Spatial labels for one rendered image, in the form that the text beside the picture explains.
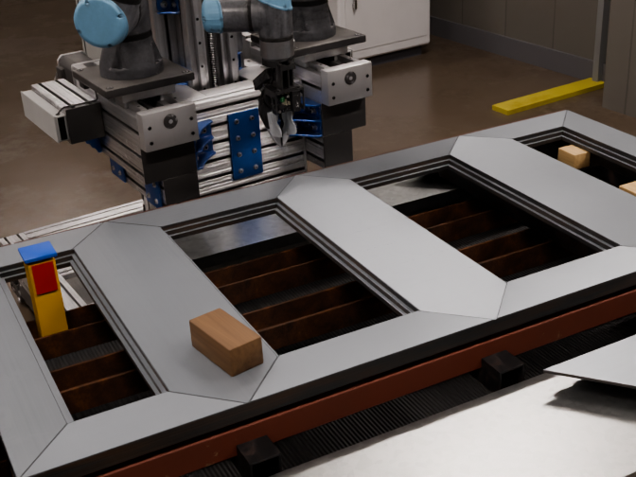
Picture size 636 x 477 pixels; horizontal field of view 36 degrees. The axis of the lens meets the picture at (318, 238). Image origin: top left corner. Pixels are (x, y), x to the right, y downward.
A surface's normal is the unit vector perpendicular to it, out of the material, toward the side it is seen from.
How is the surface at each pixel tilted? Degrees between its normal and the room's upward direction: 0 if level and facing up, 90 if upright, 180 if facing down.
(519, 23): 90
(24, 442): 0
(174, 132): 90
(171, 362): 0
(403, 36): 90
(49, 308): 90
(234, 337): 0
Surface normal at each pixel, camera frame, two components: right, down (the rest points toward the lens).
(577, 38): -0.84, 0.28
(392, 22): 0.54, 0.35
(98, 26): -0.14, 0.54
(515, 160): -0.05, -0.90
